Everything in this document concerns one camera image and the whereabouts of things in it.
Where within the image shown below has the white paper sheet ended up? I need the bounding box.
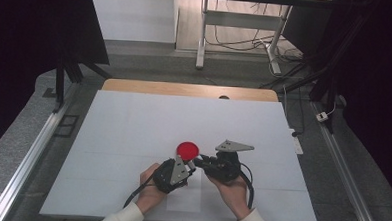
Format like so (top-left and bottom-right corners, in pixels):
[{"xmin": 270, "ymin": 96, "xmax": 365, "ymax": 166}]
[{"xmin": 166, "ymin": 165, "xmax": 204, "ymax": 214}]

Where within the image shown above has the round red ink pad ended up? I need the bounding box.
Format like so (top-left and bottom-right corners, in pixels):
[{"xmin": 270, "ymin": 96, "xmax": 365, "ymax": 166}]
[{"xmin": 176, "ymin": 141, "xmax": 201, "ymax": 163}]

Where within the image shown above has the aluminium rail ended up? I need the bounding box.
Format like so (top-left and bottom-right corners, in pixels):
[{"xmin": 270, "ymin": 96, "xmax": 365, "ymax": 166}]
[
  {"xmin": 0, "ymin": 80, "xmax": 81, "ymax": 221},
  {"xmin": 304, "ymin": 100, "xmax": 388, "ymax": 221}
]

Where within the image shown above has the hand-held gripper black cable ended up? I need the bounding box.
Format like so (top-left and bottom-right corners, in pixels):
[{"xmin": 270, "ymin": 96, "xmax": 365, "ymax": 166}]
[
  {"xmin": 122, "ymin": 171, "xmax": 159, "ymax": 211},
  {"xmin": 237, "ymin": 161, "xmax": 257, "ymax": 211}
]

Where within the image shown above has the black floor socket frame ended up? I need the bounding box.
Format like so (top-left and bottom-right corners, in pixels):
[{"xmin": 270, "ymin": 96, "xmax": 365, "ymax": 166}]
[{"xmin": 53, "ymin": 113, "xmax": 81, "ymax": 139}]

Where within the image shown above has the left hand-held gripper black cable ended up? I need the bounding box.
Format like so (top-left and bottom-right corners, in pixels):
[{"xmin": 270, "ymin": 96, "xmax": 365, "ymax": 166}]
[{"xmin": 122, "ymin": 171, "xmax": 159, "ymax": 211}]

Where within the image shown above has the person's right hand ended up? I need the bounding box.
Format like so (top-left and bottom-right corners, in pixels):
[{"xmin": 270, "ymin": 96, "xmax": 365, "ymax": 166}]
[{"xmin": 204, "ymin": 172, "xmax": 254, "ymax": 221}]

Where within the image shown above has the tangle of black floor cables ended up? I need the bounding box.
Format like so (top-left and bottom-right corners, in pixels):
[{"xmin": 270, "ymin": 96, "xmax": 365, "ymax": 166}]
[{"xmin": 201, "ymin": 0, "xmax": 323, "ymax": 94}]

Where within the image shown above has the person's left white sleeve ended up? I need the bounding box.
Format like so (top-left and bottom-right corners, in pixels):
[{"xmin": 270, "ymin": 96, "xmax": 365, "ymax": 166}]
[{"xmin": 92, "ymin": 199, "xmax": 146, "ymax": 221}]

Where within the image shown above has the person's left hand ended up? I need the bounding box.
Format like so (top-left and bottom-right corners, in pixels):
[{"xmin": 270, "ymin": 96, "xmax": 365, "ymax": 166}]
[{"xmin": 134, "ymin": 161, "xmax": 170, "ymax": 217}]

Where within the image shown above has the right hand-held gripper black cable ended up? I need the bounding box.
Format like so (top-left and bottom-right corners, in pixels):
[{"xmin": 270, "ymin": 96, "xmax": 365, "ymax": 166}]
[{"xmin": 237, "ymin": 161, "xmax": 257, "ymax": 211}]

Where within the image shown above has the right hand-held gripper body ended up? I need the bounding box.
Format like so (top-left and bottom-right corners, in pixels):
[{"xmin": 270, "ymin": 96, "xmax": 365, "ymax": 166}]
[{"xmin": 202, "ymin": 138, "xmax": 256, "ymax": 186}]

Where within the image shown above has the small white adapter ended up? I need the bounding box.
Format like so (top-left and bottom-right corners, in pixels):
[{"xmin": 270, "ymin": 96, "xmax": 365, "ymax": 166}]
[{"xmin": 315, "ymin": 111, "xmax": 330, "ymax": 123}]

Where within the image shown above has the wooden table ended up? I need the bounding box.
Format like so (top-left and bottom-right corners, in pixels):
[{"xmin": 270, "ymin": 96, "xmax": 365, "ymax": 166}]
[{"xmin": 101, "ymin": 77, "xmax": 280, "ymax": 103}]

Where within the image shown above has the black curtain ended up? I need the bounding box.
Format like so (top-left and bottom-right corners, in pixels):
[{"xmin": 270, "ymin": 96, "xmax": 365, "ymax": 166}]
[
  {"xmin": 274, "ymin": 0, "xmax": 392, "ymax": 208},
  {"xmin": 0, "ymin": 0, "xmax": 113, "ymax": 168}
]

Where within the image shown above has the large white table cover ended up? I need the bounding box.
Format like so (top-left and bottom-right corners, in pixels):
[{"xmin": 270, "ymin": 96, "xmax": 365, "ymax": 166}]
[{"xmin": 38, "ymin": 87, "xmax": 325, "ymax": 221}]

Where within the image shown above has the white metal desk frame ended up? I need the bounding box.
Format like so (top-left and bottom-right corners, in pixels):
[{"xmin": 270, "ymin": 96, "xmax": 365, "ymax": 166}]
[{"xmin": 195, "ymin": 0, "xmax": 294, "ymax": 77}]

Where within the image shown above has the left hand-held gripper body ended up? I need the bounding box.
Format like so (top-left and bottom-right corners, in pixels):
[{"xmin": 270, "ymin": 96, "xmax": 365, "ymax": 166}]
[{"xmin": 151, "ymin": 154, "xmax": 192, "ymax": 196}]

